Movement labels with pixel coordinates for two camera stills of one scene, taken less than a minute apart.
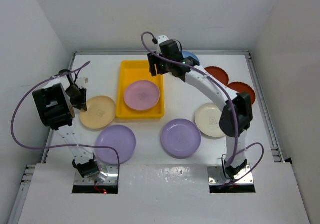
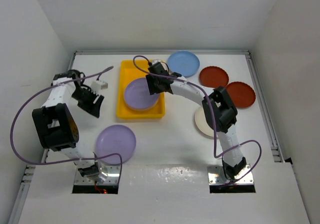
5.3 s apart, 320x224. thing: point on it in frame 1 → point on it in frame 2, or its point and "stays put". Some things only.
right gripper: [154, 60] → [153, 88]
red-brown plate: [218, 73] stays put
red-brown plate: [240, 86] stays put
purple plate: [120, 137] stays put
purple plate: [181, 137] → [137, 95]
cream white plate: [207, 120] stays put
